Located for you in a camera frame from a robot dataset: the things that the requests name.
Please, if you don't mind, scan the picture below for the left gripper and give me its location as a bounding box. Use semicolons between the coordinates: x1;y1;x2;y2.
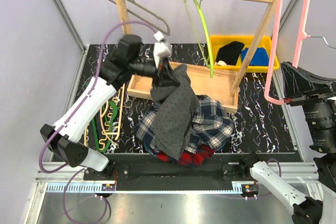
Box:
130;57;182;89

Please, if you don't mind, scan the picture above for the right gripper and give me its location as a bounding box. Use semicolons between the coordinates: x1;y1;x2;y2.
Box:
281;59;336;151

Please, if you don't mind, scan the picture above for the grey dotted skirt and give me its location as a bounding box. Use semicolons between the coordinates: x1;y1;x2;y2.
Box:
150;64;200;160

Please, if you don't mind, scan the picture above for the wooden hanger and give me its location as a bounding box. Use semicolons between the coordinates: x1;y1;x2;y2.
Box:
107;84;125;143

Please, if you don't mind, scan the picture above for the navy plaid skirt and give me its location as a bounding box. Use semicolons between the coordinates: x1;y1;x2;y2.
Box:
134;95;234;159

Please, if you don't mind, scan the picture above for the cream wavy hanger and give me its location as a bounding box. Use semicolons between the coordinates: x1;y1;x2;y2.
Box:
83;84;126;146

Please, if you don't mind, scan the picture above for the red plaid skirt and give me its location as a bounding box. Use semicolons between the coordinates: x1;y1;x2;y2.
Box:
153;144;215;167

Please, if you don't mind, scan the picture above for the pink hanger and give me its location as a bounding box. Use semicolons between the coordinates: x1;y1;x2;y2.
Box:
264;0;310;105

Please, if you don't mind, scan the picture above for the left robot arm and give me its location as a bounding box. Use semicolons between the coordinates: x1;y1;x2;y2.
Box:
40;31;170;180

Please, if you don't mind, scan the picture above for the lime green hanger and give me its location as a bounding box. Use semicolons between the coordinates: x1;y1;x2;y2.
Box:
182;0;215;78

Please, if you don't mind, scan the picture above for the blue cloth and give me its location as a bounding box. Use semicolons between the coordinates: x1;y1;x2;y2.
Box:
249;47;269;67

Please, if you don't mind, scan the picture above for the wooden clothes rack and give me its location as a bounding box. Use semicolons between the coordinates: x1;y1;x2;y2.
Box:
115;0;281;113

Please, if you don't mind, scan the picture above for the black cloth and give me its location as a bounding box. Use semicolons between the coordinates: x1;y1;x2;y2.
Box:
215;41;245;66

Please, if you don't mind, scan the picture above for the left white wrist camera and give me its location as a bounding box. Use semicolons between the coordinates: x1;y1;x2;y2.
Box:
153;31;172;68

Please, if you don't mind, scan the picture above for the grey wire hanger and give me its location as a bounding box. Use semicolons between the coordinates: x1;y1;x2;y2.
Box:
104;0;171;36

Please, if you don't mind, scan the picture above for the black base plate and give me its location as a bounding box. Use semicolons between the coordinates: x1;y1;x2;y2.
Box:
83;153;259;197

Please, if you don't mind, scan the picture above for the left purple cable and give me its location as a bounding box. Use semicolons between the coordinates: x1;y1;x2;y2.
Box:
38;20;158;174

